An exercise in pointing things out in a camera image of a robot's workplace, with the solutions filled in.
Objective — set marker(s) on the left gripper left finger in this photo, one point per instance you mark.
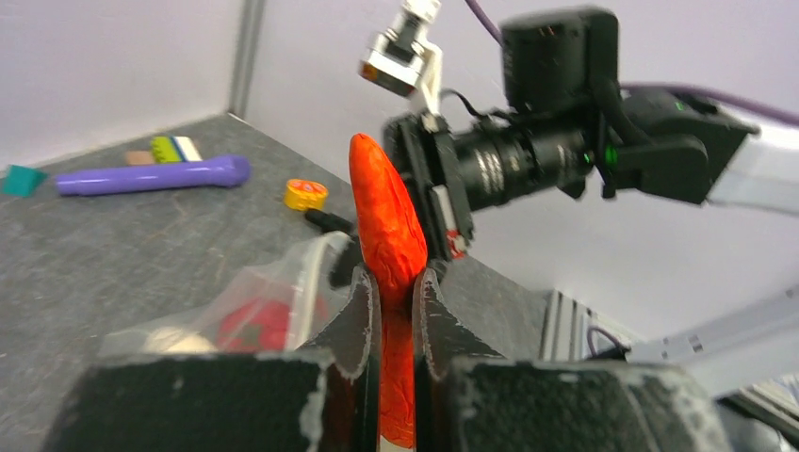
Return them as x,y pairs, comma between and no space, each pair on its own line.
323,396

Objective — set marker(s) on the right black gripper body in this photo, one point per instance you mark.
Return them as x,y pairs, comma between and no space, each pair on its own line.
560,75

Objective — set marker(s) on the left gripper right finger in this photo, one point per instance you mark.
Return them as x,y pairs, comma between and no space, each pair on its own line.
470,398

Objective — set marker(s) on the clear polka dot zip bag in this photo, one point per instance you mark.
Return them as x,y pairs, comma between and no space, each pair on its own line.
300,277

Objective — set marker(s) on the orange toy carrot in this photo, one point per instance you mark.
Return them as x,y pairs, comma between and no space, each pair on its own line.
395,252

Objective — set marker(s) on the red toy tomato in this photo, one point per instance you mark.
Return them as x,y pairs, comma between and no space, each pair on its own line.
257,324

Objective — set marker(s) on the white toy radish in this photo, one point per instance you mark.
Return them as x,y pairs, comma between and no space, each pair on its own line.
172,340

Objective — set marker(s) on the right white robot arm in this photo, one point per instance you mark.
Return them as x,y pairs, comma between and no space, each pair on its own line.
677,143

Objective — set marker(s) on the black marker pen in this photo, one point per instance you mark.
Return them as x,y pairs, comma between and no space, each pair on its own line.
329,222

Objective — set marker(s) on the purple toy flashlight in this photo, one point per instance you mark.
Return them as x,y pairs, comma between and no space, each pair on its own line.
224,171

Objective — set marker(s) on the green white block cluster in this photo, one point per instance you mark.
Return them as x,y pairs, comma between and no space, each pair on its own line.
165,150

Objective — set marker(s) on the teal small block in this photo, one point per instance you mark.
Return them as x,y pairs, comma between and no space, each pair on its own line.
22,181

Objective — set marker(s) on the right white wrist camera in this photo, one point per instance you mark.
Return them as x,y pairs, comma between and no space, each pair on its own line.
403,61

